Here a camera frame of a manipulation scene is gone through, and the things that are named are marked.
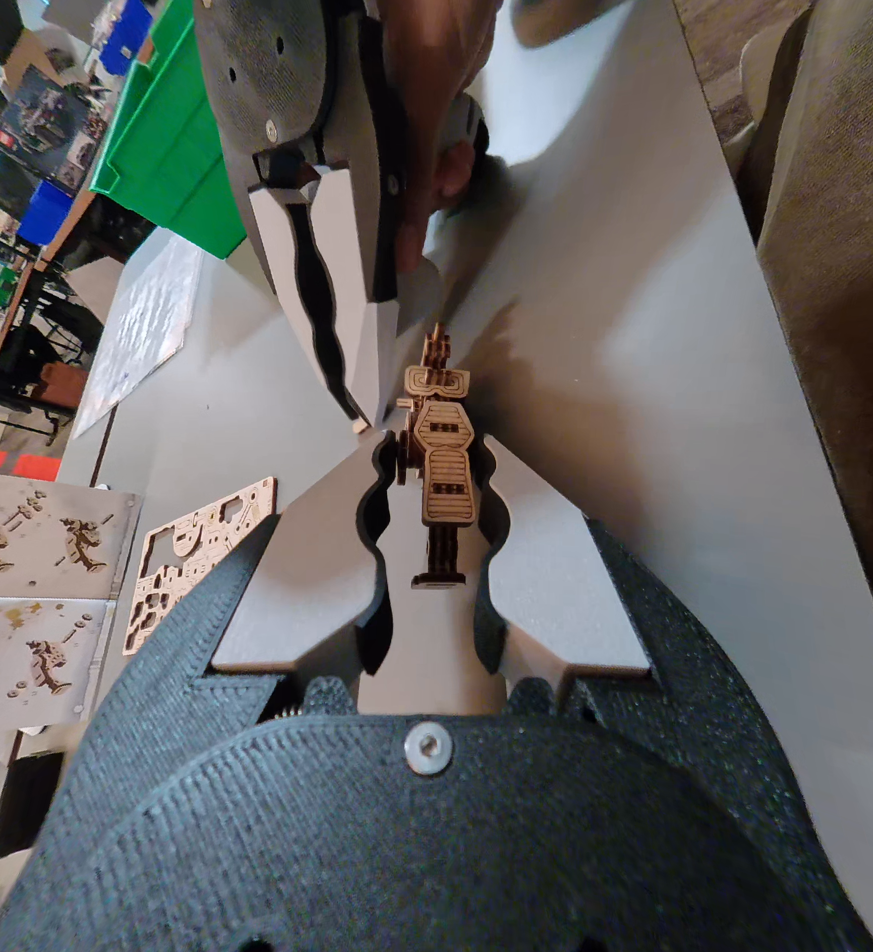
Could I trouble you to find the green plastic bin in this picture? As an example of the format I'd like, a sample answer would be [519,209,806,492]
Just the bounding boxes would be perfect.
[90,0,247,260]

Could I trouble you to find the black desk monitor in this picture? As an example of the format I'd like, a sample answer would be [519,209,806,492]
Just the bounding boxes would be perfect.
[0,751,65,864]

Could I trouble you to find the plastic-sleeved paper sheets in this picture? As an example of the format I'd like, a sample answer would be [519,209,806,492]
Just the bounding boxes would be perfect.
[72,231,207,440]

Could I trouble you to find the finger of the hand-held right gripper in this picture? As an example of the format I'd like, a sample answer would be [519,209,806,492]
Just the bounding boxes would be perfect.
[246,184,368,434]
[308,162,402,432]

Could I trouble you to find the grey desk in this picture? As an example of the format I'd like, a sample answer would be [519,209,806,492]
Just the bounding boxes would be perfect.
[57,0,873,952]

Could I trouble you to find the person's olive shirt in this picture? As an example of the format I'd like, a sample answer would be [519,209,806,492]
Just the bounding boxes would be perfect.
[734,0,873,670]

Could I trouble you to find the assembly instruction booklet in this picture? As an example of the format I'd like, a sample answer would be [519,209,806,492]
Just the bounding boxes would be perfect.
[0,479,143,733]

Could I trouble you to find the long wooden workbench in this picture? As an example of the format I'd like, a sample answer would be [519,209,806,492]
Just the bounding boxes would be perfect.
[0,186,103,403]

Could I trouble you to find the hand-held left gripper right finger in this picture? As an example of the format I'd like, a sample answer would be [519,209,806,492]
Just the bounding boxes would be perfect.
[473,435,653,678]

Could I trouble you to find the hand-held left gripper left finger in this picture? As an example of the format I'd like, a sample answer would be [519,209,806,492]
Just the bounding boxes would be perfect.
[212,431,394,678]

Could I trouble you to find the person's right hand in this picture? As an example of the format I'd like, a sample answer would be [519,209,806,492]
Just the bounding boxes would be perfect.
[380,0,509,272]

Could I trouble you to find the printed toy box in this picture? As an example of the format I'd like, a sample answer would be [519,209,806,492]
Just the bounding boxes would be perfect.
[0,63,114,190]

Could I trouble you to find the wooden sheet with large cutout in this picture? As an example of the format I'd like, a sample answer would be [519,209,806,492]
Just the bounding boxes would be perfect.
[122,476,280,657]

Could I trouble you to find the small blue parts bin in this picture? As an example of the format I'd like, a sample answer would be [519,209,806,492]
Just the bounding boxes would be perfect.
[16,178,76,246]
[102,0,155,75]

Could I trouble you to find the wooden motorcycle model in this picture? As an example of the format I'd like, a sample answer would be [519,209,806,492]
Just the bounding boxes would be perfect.
[395,322,479,589]

